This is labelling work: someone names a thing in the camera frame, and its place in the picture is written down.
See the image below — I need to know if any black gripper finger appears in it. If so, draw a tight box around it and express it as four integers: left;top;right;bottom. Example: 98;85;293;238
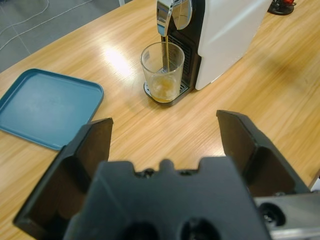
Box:
216;110;311;199
12;117;114;237

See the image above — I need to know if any clear glass cup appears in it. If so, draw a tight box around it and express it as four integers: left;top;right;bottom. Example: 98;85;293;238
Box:
139;41;185;104

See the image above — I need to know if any white capsule coffee machine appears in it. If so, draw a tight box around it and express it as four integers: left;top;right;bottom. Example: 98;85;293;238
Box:
156;0;274;92

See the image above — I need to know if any teal plastic tray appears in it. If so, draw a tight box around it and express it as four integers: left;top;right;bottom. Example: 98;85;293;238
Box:
0;68;105;151

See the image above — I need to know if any silver drip tray grille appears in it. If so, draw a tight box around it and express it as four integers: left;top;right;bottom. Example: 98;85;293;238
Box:
143;79;191;106

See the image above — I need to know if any black capsule holder with rods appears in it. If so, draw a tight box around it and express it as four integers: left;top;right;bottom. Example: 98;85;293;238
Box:
266;0;296;17

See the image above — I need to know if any white floor cable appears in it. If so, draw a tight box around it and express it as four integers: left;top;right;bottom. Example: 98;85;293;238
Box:
0;0;51;51

